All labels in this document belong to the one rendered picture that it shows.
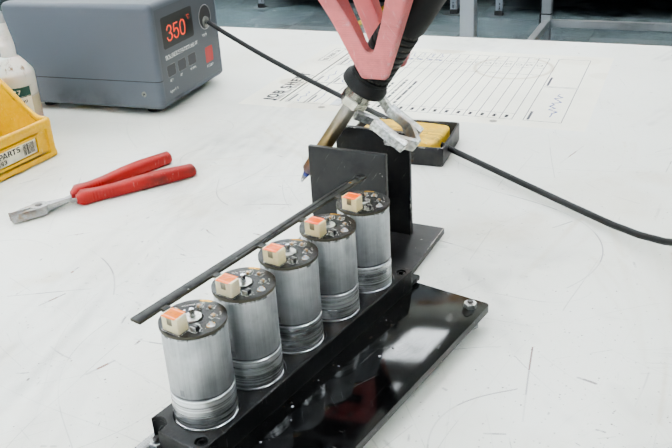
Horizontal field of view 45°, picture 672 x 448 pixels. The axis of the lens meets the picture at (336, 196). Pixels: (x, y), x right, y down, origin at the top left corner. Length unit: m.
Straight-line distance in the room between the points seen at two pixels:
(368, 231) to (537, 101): 0.36
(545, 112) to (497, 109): 0.04
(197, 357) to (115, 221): 0.25
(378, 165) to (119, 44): 0.35
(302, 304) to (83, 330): 0.13
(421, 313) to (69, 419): 0.16
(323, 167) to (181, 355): 0.17
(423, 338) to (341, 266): 0.05
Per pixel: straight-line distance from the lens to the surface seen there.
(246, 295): 0.31
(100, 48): 0.73
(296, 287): 0.33
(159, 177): 0.58
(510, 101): 0.71
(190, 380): 0.31
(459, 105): 0.70
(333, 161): 0.44
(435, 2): 0.40
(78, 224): 0.54
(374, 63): 0.41
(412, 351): 0.37
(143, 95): 0.72
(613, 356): 0.39
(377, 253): 0.38
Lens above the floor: 0.97
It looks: 25 degrees down
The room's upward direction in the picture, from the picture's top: 4 degrees counter-clockwise
